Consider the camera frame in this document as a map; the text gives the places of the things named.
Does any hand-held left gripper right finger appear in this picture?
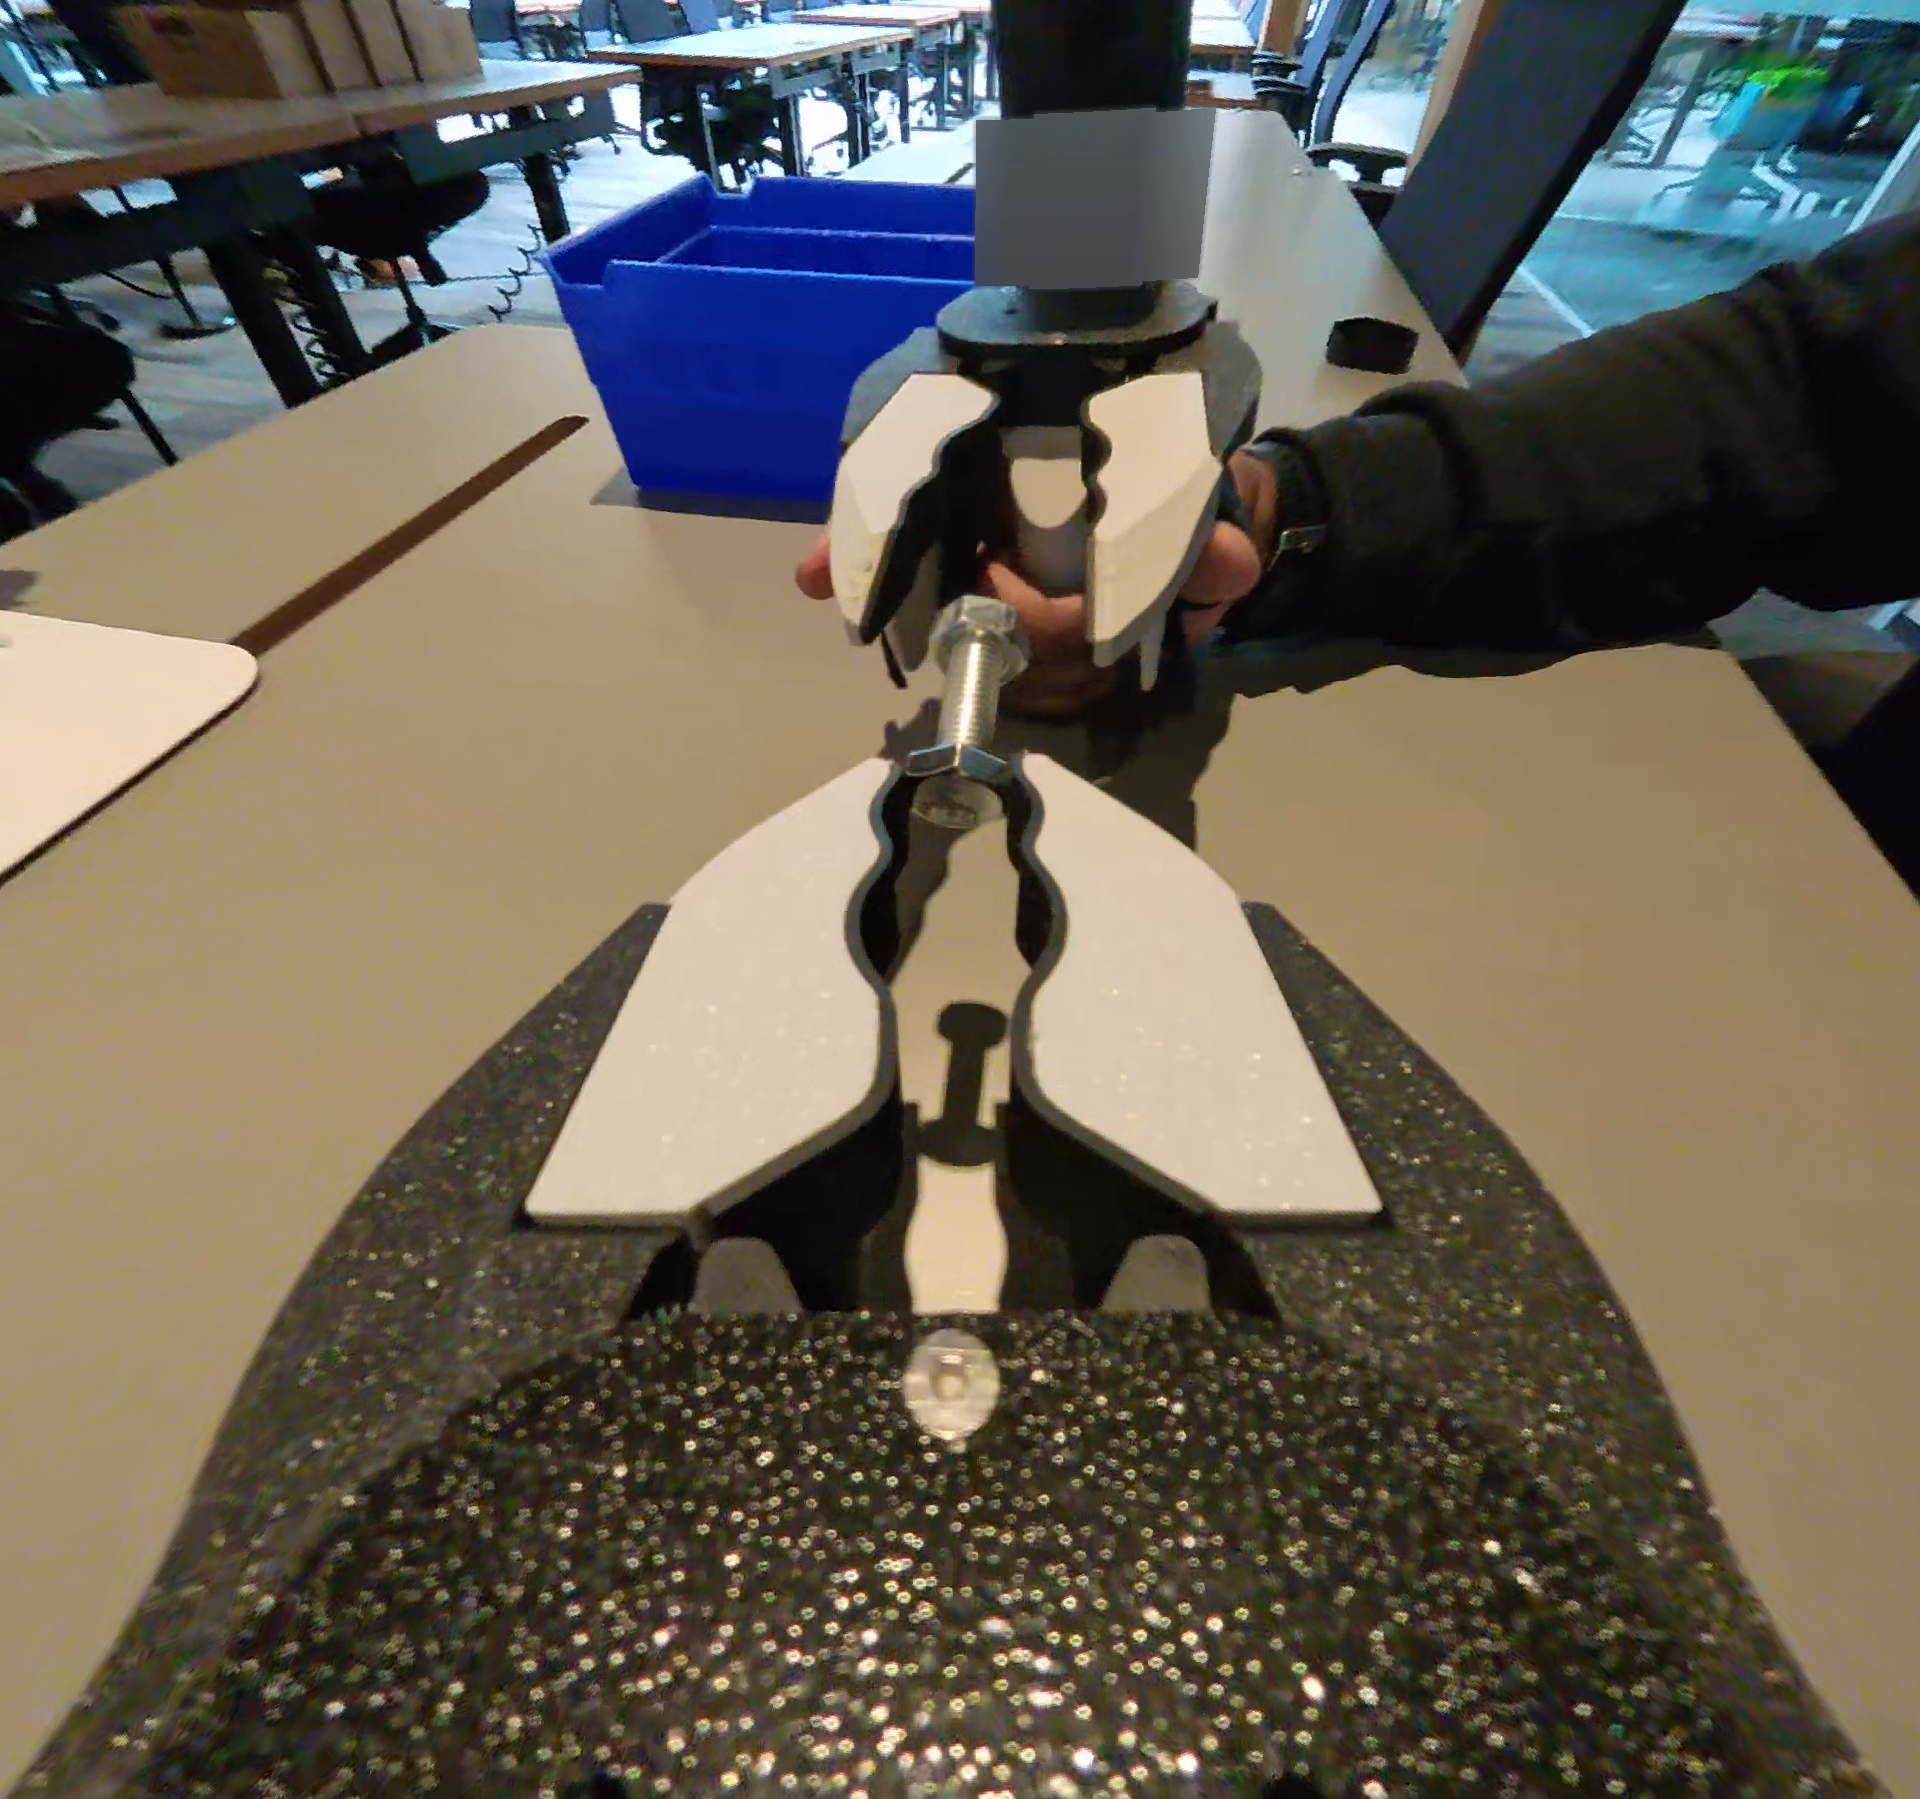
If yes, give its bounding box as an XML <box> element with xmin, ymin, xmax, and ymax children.
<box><xmin>1014</xmin><ymin>752</ymin><xmax>1387</xmax><ymax>1223</ymax></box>

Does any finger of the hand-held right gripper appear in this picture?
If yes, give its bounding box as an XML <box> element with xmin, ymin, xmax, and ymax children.
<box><xmin>830</xmin><ymin>373</ymin><xmax>1004</xmax><ymax>692</ymax></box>
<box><xmin>1077</xmin><ymin>366</ymin><xmax>1233</xmax><ymax>692</ymax></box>

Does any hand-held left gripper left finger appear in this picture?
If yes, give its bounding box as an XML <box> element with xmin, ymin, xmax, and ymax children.
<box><xmin>521</xmin><ymin>758</ymin><xmax>907</xmax><ymax>1226</ymax></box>

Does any silver hex nut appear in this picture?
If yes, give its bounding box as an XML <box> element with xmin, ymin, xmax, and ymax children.
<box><xmin>927</xmin><ymin>596</ymin><xmax>1030</xmax><ymax>672</ymax></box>

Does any silver hex bolt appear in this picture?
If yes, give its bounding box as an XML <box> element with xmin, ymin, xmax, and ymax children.
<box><xmin>898</xmin><ymin>644</ymin><xmax>1030</xmax><ymax>836</ymax></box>

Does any person's right forearm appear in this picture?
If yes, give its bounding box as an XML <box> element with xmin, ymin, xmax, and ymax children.
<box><xmin>1231</xmin><ymin>217</ymin><xmax>1920</xmax><ymax>654</ymax></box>

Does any person's right hand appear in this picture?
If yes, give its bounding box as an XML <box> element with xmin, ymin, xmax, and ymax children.
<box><xmin>792</xmin><ymin>454</ymin><xmax>1293</xmax><ymax>720</ymax></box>

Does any blue plastic bin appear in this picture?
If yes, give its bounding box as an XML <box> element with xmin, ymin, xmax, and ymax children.
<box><xmin>536</xmin><ymin>173</ymin><xmax>980</xmax><ymax>498</ymax></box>

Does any row of office desks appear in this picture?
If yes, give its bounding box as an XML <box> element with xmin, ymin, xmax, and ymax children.
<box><xmin>588</xmin><ymin>0</ymin><xmax>995</xmax><ymax>186</ymax></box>

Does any black mesh office chair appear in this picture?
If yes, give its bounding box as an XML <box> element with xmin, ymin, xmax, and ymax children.
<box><xmin>1377</xmin><ymin>0</ymin><xmax>1731</xmax><ymax>364</ymax></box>

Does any wooden desk with black legs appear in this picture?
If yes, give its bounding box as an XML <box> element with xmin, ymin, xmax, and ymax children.
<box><xmin>0</xmin><ymin>57</ymin><xmax>642</xmax><ymax>410</ymax></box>

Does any white rounded board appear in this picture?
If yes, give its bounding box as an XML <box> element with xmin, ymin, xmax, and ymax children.
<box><xmin>0</xmin><ymin>611</ymin><xmax>262</xmax><ymax>881</ymax></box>

